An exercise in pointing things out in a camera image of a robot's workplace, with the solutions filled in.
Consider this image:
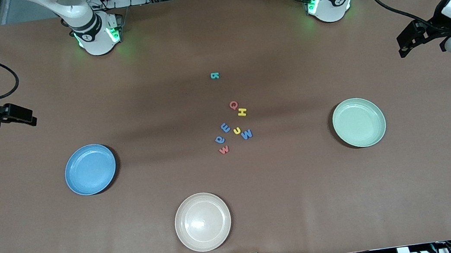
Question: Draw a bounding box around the blue plate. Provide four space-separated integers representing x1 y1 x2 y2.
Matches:
61 141 120 199

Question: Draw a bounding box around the light green plate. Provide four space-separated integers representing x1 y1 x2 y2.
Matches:
329 94 389 152

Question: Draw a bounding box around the beige plate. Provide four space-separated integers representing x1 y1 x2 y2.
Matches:
171 189 235 253

